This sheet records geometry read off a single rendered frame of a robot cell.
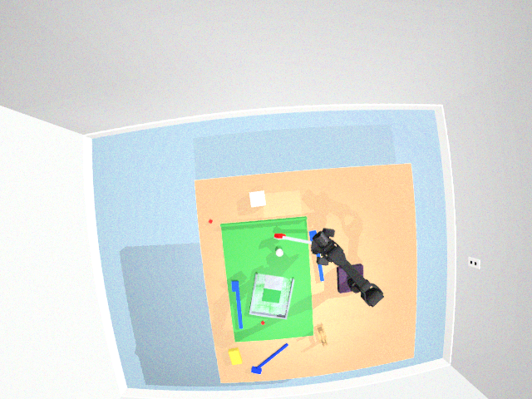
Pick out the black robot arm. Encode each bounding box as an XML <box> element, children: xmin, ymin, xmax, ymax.
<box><xmin>311</xmin><ymin>230</ymin><xmax>384</xmax><ymax>308</ymax></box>

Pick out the green flat mat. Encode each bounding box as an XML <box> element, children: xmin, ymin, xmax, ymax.
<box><xmin>221</xmin><ymin>219</ymin><xmax>314</xmax><ymax>342</ymax></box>

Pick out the yellow block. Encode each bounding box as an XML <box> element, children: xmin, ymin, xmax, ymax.
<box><xmin>228</xmin><ymin>347</ymin><xmax>243</xmax><ymax>365</ymax></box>

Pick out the white box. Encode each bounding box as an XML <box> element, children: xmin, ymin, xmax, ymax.
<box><xmin>249</xmin><ymin>190</ymin><xmax>266</xmax><ymax>207</ymax></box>

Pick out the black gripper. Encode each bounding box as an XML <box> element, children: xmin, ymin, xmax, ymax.
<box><xmin>316</xmin><ymin>228</ymin><xmax>336</xmax><ymax>266</ymax></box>

